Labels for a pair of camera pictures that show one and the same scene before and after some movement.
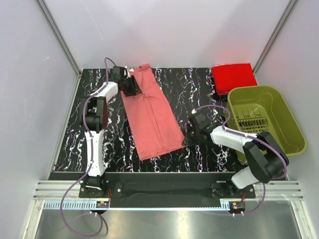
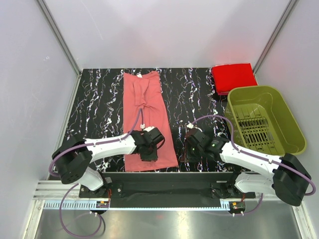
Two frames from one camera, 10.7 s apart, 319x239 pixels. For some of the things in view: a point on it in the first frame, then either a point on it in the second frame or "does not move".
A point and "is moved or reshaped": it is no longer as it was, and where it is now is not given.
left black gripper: [134, 88] -> [153, 157]
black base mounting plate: [167, 185] does not move
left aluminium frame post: [59, 36] does not move
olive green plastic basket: [256, 110] does not move
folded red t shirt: [227, 77] does not move
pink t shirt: [154, 128] is moved or reshaped
